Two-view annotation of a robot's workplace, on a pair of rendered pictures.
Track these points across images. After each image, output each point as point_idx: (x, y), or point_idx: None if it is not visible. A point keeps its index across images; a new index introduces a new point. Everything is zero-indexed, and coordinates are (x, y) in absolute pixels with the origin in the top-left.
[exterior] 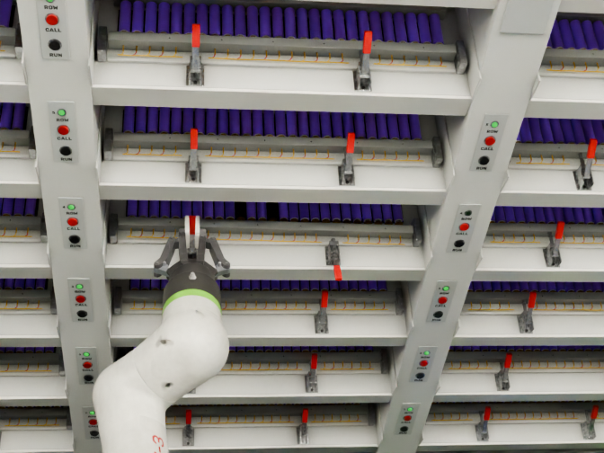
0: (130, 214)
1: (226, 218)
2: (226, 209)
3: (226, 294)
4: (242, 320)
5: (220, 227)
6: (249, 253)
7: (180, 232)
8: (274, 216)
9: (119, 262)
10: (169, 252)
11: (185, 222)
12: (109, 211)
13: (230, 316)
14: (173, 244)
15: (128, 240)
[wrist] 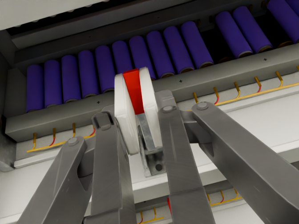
0: (29, 109)
1: (200, 68)
2: (195, 53)
3: (218, 182)
4: (251, 211)
5: (195, 85)
6: (267, 120)
7: (95, 115)
8: (279, 42)
9: (20, 208)
10: (47, 213)
11: (115, 88)
12: (3, 114)
13: (233, 210)
14: (73, 167)
15: (31, 158)
